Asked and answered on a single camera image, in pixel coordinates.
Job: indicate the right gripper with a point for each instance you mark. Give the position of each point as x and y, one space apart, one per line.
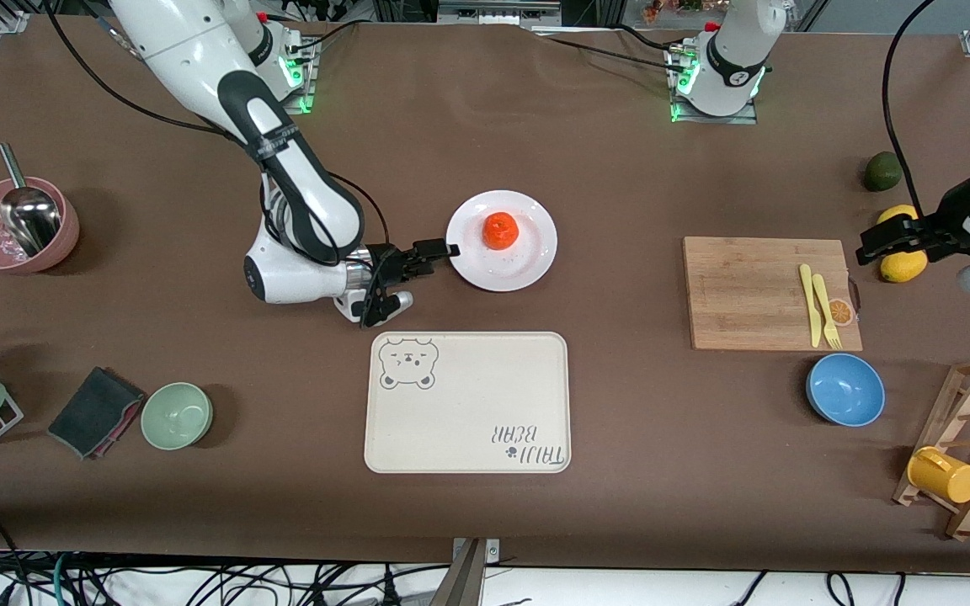
386 264

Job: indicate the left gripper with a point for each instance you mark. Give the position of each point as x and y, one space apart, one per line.
936 228

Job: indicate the orange fruit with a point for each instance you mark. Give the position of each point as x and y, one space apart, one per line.
501 231

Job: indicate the white round plate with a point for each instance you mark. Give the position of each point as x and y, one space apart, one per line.
527 261

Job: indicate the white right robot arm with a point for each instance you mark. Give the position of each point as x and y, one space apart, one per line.
199 50

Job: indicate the yellow lemon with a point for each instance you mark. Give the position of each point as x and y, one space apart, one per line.
898 212
906 271

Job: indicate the dark green lime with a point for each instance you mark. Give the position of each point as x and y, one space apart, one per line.
882 172

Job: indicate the yellow plastic fork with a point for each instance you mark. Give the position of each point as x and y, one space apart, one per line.
824 303

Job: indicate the yellow plastic knife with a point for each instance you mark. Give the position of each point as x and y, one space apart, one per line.
811 311

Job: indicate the blue bowl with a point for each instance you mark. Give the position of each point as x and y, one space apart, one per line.
845 390

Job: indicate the bamboo cutting board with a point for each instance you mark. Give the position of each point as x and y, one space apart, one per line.
746 286

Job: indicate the cream bear print tray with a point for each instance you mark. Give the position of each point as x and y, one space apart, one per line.
468 421

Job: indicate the wooden peg rack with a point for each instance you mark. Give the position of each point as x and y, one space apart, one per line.
969 404

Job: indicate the yellow mug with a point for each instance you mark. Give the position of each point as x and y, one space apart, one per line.
944 477

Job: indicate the grey equipment box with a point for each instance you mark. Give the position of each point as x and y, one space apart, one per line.
498 13

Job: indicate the pale green bowl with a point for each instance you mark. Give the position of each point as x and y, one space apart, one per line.
176 417

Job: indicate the dark grey folded cloth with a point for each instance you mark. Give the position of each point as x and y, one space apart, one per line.
93 412

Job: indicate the metal scoop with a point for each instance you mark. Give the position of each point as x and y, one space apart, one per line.
30 215

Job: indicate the metal table edge bracket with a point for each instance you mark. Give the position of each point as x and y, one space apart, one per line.
468 581

